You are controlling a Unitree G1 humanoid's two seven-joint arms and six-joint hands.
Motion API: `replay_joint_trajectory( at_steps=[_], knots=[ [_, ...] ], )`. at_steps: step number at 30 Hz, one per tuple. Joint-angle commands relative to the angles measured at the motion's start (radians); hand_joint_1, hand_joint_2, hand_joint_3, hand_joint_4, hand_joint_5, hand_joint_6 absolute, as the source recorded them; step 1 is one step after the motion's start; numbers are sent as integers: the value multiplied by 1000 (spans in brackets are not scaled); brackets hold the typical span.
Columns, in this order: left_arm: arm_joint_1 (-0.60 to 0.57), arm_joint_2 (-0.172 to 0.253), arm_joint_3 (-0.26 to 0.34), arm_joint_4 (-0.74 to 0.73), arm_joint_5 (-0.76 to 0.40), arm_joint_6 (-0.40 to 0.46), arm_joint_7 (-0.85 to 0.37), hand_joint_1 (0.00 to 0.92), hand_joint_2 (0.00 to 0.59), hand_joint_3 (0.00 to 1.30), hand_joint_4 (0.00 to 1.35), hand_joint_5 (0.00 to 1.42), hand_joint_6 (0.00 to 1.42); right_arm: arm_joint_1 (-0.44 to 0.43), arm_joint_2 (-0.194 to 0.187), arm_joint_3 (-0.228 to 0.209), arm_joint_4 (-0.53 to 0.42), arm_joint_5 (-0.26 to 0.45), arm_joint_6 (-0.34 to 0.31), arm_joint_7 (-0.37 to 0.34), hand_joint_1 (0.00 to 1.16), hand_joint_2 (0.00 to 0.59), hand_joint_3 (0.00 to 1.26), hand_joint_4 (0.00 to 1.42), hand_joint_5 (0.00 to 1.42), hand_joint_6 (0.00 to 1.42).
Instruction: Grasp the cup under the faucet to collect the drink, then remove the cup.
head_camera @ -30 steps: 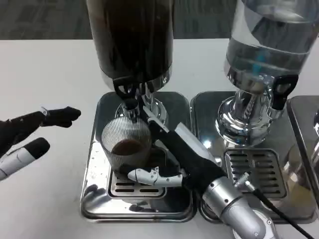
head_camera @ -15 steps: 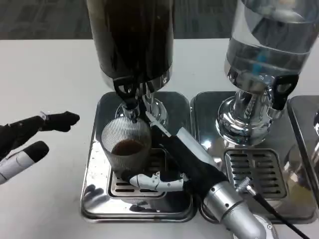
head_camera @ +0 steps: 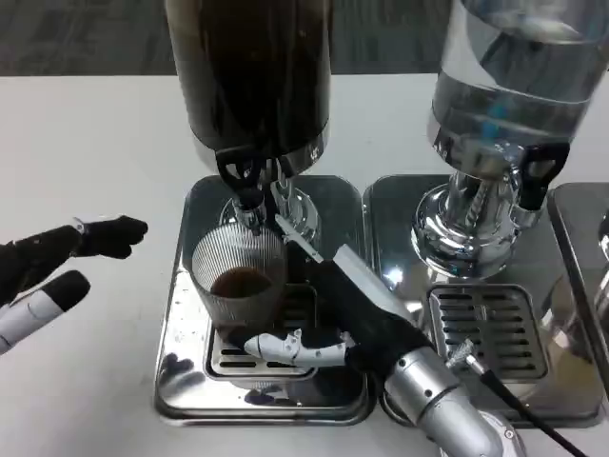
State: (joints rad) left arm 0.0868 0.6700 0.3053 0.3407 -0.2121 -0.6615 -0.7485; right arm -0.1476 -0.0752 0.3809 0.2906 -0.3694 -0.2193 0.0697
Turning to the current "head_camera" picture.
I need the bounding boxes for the black tap of dark dispenser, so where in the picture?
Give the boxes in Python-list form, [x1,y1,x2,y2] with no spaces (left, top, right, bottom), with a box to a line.
[215,144,268,237]

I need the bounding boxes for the slotted grid of dark dispenser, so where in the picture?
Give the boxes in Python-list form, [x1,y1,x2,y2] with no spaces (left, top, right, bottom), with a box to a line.
[204,284,321,383]

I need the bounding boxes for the steel base of water dispenser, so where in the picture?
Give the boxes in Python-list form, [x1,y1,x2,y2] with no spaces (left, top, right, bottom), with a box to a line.
[362,174,603,427]

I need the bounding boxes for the chrome column at picture edge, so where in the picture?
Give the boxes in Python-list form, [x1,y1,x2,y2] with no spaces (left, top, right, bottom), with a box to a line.
[592,204,609,316]

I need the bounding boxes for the clear ribbed glass cup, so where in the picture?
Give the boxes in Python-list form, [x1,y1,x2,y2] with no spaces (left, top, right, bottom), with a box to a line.
[190,225,289,343]

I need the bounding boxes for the steel base of dark dispenser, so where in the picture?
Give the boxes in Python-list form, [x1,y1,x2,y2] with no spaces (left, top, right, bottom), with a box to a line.
[152,174,378,423]

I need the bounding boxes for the clear water dispenser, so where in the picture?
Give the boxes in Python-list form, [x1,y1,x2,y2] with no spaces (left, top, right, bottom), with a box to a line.
[409,0,609,280]

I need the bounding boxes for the dark drink dispenser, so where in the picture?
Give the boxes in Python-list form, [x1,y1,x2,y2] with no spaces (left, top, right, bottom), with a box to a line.
[164,0,332,258]

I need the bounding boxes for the black tap of water dispenser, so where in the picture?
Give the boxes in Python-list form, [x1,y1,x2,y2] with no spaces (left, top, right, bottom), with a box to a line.
[517,141,571,228]

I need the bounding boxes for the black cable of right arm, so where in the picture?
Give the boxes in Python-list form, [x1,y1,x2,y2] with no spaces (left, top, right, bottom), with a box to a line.
[444,337,592,457]

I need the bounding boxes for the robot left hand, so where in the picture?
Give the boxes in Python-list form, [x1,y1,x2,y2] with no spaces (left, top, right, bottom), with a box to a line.
[0,214,149,357]

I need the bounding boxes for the steel base at picture edge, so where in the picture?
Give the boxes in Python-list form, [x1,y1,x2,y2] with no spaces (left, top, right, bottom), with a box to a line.
[545,183,609,335]

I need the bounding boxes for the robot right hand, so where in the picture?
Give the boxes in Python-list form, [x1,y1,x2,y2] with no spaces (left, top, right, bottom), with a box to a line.
[242,213,435,378]

